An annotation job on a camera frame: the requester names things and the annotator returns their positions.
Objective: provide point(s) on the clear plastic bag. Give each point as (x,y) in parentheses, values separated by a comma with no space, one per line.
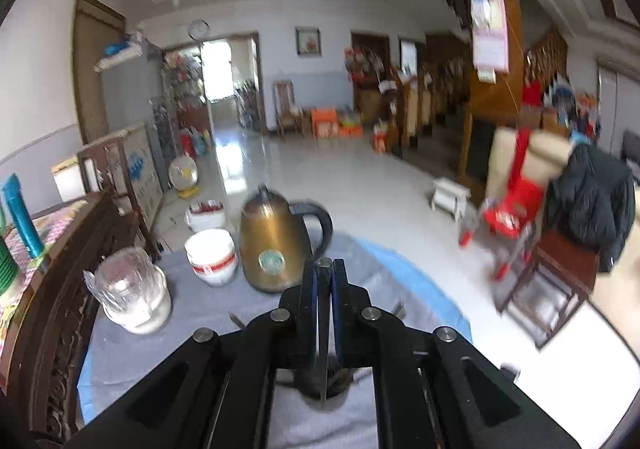
(122,279)

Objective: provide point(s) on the blue printed cardboard box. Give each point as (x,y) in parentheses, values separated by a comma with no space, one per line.
(135,174)

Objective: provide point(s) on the grey refrigerator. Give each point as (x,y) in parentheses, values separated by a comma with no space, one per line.
(132,99)

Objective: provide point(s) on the black jacket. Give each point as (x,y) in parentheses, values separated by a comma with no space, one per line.
(590,204)

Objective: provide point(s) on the blue table cover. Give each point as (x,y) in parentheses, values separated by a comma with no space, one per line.
(415,289)

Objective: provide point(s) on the shelf of goods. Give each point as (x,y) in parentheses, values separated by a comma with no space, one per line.
(182,84)

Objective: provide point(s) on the wall calendar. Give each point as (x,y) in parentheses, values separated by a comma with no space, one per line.
(490,34)

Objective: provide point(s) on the blue thermos bottle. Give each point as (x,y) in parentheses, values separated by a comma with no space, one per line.
(22,219)

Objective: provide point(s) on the green thermos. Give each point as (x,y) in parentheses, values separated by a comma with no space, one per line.
(9,259)

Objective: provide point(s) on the metal chopstick holder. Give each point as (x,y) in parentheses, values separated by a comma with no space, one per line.
(307,389)

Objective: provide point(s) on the framed wall picture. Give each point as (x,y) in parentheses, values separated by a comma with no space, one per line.
(307,42)

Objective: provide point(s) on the dark metal rod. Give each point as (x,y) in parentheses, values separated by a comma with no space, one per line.
(324,329)

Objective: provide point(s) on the brown wooden chopstick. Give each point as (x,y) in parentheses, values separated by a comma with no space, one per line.
(236,320)
(398,310)

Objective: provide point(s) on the wooden stair railing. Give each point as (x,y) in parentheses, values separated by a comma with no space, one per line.
(435,94)

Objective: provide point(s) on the light wooden chair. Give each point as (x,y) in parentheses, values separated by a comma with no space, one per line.
(287,109)

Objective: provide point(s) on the red child chair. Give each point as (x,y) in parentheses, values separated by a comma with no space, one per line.
(515,214)

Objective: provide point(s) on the small white fan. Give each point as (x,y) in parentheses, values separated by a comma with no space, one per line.
(182,174)

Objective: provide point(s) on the white plastic bucket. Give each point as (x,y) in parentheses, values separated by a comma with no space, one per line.
(205,216)

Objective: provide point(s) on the gold electric kettle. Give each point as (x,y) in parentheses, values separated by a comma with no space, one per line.
(270,239)

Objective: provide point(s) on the grey tablecloth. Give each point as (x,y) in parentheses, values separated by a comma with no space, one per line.
(200,324)

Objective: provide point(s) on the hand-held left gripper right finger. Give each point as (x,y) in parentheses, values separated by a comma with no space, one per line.
(341,309)

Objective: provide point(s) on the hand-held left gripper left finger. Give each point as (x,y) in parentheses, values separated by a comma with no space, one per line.
(307,309)

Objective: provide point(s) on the white foam box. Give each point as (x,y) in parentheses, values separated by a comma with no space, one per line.
(67,179)

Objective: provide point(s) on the beige armchair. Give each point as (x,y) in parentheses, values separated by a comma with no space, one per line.
(545,154)

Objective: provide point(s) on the dark wooden chair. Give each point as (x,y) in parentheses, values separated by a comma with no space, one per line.
(560,269)

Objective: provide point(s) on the small white stool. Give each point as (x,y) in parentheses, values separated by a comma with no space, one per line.
(450,196)

